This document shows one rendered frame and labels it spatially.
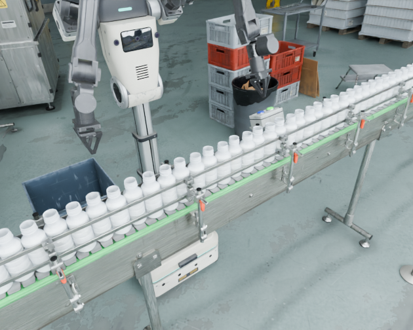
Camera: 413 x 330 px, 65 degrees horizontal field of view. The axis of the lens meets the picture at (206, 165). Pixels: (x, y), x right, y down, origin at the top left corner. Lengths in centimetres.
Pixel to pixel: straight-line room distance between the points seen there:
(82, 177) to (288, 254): 143
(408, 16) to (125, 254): 690
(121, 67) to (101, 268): 85
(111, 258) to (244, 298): 117
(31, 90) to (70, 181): 316
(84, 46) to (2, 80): 373
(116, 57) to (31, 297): 96
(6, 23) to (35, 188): 314
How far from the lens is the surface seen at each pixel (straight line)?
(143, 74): 155
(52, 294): 110
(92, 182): 165
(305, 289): 218
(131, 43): 149
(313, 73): 449
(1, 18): 451
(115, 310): 214
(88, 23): 101
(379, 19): 762
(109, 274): 113
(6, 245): 99
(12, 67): 463
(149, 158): 177
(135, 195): 102
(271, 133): 129
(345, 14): 812
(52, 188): 161
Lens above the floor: 175
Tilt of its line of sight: 35 degrees down
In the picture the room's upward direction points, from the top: 2 degrees counter-clockwise
